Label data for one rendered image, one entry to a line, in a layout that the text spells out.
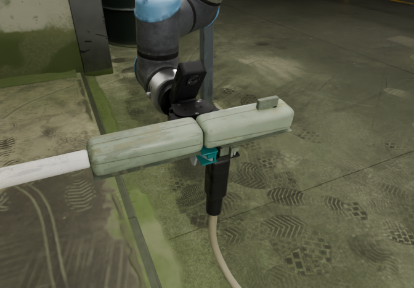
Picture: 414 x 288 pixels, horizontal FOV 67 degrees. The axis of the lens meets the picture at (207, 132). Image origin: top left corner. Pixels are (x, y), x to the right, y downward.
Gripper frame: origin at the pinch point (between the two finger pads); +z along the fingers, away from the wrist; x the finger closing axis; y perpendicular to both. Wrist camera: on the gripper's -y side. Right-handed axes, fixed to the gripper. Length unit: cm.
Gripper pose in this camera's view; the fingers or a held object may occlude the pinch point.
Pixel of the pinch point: (220, 148)
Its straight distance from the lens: 48.4
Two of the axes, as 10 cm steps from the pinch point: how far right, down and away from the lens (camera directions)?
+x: -9.1, 2.0, -3.7
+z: 4.2, 5.5, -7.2
